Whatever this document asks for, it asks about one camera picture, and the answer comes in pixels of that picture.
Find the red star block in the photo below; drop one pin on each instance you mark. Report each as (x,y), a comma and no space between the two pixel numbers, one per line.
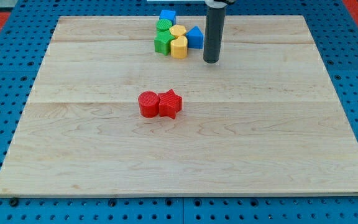
(169,104)

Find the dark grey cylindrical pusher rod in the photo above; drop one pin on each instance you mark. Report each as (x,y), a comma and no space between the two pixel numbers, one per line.
(213,33)

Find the blue cube block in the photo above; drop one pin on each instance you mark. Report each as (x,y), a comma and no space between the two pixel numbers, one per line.
(168,15)

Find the red cylinder block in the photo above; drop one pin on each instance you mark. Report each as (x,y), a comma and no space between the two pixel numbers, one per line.
(148,104)

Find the yellow hexagon block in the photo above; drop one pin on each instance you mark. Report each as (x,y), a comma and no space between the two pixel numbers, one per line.
(178,30)

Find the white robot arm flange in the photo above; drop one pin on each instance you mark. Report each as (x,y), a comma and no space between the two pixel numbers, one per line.
(217,4)

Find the green cylinder block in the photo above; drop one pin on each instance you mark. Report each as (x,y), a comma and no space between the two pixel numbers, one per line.
(163,25)

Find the green star block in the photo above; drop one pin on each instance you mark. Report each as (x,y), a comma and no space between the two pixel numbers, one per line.
(162,42)

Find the blue triangle block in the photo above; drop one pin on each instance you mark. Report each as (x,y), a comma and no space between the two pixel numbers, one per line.
(195,38)

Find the yellow heart block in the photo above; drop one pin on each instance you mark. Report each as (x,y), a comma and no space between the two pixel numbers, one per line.
(179,47)

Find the light wooden board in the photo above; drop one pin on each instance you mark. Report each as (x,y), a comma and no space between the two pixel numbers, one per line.
(264,121)

